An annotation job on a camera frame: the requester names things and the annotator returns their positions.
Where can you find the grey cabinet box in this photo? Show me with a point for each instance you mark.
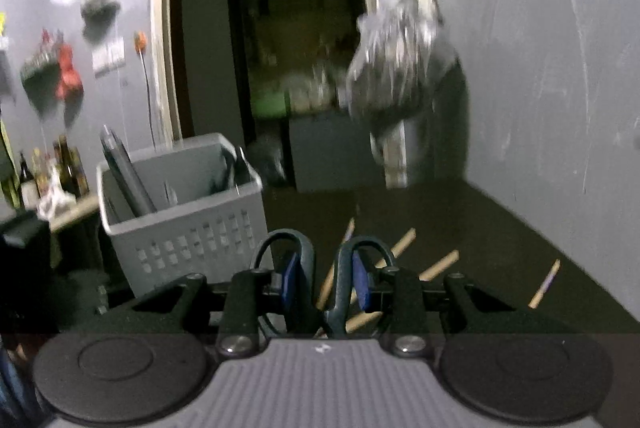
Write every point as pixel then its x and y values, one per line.
pixel 330 152

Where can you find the chopstick with purple band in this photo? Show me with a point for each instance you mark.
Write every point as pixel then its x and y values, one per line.
pixel 545 285

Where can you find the hanging clear plastic bag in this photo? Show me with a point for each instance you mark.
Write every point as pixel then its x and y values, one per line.
pixel 401 59

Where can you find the white perforated utensil basket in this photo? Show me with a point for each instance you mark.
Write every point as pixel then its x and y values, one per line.
pixel 200 224

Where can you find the red hanging item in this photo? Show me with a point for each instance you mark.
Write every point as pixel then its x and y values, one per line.
pixel 70 83

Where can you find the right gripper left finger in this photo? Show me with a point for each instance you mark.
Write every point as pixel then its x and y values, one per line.
pixel 251 298

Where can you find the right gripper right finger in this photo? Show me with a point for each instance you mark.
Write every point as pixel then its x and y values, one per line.
pixel 396 295

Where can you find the orange wall hook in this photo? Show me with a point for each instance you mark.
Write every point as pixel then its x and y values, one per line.
pixel 139 42

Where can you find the white wall switch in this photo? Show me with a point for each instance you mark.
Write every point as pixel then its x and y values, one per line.
pixel 108 57

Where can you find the plain wooden chopstick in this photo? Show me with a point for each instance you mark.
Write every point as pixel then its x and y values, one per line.
pixel 397 251
pixel 363 318

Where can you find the dark glass bottle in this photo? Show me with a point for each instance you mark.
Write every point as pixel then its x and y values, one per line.
pixel 72 178

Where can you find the black handled kitchen scissors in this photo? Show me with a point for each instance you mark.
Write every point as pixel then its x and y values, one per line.
pixel 304 318

